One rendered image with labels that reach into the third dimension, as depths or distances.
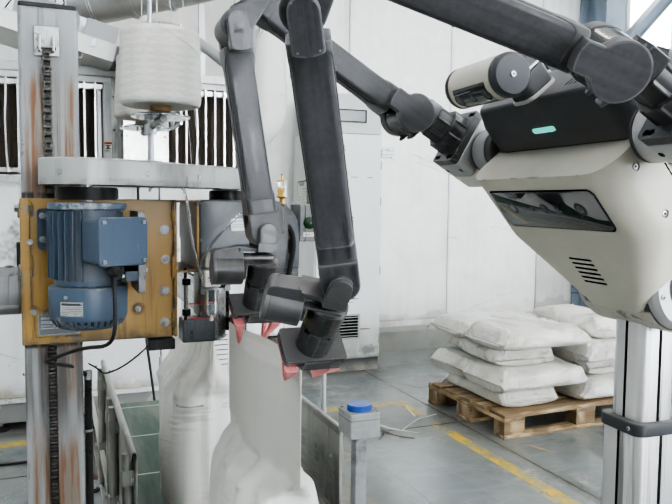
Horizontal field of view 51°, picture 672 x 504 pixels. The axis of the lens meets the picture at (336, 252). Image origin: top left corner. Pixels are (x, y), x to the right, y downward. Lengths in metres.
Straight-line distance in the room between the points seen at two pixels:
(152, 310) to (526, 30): 1.07
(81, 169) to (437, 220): 5.33
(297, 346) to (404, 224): 5.28
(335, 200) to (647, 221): 0.48
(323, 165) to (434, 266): 5.64
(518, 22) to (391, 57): 5.53
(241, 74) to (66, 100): 0.49
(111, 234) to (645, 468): 1.05
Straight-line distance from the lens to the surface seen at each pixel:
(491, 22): 0.90
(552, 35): 0.92
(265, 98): 4.89
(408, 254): 6.41
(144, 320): 1.66
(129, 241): 1.39
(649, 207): 1.15
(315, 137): 0.92
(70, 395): 1.74
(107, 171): 1.42
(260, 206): 1.33
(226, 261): 1.34
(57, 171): 1.43
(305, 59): 0.88
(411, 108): 1.43
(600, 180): 1.12
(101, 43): 4.09
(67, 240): 1.45
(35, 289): 1.64
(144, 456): 2.85
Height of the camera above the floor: 1.34
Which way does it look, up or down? 4 degrees down
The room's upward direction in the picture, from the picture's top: 1 degrees clockwise
